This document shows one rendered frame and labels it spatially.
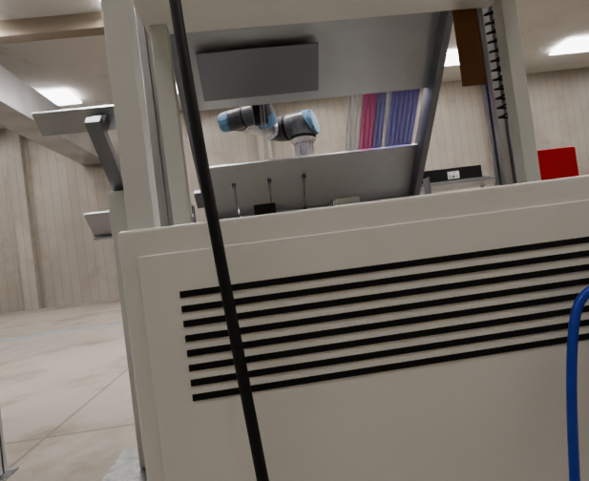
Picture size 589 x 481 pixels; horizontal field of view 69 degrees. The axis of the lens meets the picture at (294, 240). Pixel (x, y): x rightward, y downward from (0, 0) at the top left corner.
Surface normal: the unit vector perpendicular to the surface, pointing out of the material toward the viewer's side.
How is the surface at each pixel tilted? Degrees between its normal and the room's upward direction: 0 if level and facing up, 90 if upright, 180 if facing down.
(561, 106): 90
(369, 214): 90
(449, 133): 90
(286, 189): 133
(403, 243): 90
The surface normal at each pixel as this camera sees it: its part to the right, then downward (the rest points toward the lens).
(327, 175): 0.15, 0.66
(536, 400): 0.08, -0.04
